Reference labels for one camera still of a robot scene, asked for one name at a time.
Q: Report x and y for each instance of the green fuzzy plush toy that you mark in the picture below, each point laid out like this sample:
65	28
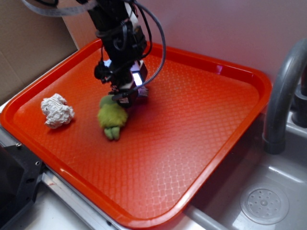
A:
111	117

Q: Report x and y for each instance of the red plastic tray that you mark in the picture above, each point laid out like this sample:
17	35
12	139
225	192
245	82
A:
197	109

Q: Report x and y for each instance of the crumpled white paper ball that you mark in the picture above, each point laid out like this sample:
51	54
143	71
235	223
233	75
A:
57	111

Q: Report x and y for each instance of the grey toy sink basin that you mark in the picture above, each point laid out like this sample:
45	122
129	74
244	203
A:
217	204

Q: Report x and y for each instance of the brown wood chip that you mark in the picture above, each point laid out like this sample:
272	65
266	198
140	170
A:
143	92

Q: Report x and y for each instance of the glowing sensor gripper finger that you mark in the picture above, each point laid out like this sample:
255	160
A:
126	99
139	72

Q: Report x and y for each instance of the grey toy faucet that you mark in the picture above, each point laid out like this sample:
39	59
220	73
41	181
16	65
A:
289	90

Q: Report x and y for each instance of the grey sink drain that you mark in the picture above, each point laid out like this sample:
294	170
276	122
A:
264	204

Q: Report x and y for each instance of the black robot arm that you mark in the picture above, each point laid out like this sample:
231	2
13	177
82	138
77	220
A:
124	43

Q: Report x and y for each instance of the brown cardboard box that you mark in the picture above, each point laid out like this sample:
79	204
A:
30	45

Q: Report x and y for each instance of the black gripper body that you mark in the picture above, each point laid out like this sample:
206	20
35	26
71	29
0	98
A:
118	75

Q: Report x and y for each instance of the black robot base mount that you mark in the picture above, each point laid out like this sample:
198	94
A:
20	173

